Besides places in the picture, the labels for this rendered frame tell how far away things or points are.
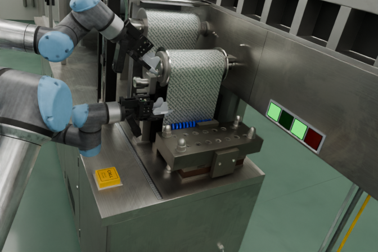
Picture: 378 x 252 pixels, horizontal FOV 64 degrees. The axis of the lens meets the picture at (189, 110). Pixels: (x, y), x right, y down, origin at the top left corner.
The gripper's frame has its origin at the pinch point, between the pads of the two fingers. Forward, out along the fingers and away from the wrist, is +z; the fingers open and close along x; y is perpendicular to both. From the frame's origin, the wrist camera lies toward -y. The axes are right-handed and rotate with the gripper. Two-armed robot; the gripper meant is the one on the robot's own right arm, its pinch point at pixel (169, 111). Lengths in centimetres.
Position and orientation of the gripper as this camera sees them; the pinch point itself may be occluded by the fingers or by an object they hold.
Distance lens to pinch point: 116.4
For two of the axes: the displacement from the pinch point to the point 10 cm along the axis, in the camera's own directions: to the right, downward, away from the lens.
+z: 8.7, -1.0, 4.8
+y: 1.5, -8.7, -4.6
